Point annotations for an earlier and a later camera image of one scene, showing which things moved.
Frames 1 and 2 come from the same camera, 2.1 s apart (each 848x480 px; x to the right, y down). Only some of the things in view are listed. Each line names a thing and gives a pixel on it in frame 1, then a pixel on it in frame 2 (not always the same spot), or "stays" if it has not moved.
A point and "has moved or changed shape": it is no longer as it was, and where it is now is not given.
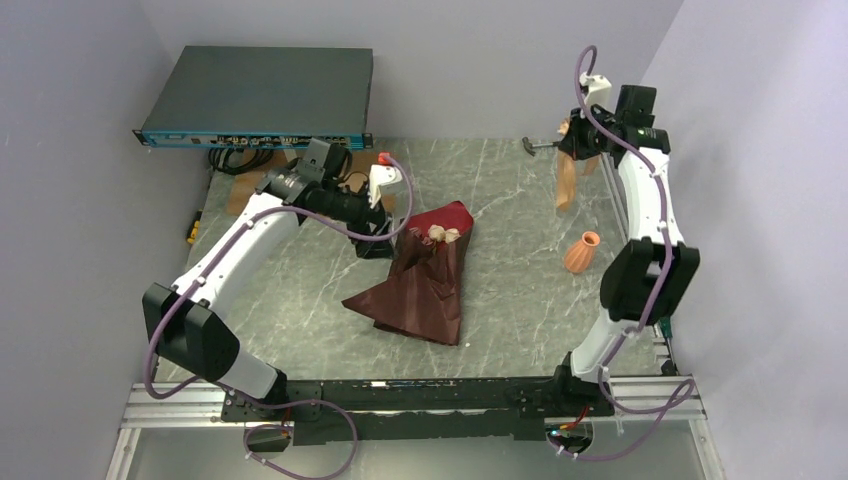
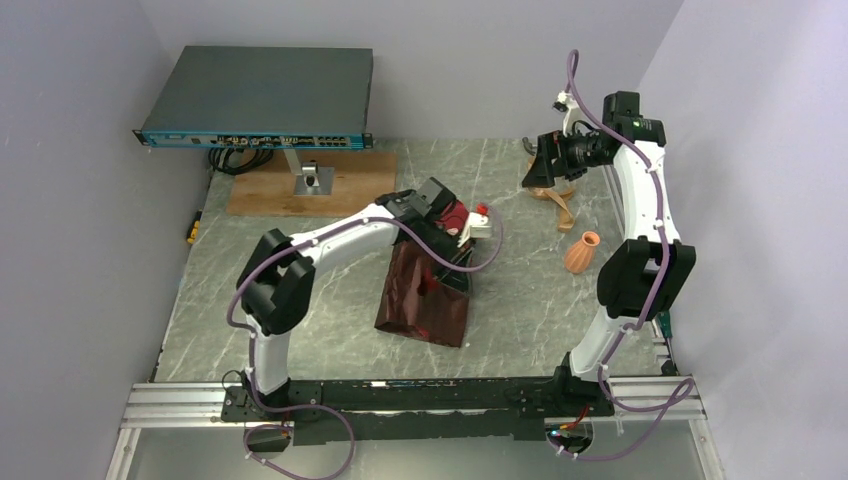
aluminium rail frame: [661, 399] stays
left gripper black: [375, 217] -> [458, 280]
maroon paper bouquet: [421, 294] has moved or changed shape
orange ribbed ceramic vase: [579, 257] stays
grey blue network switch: [222, 96] stays
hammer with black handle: [528, 147] stays
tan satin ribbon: [567, 182] has moved or changed shape
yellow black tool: [190, 239] stays
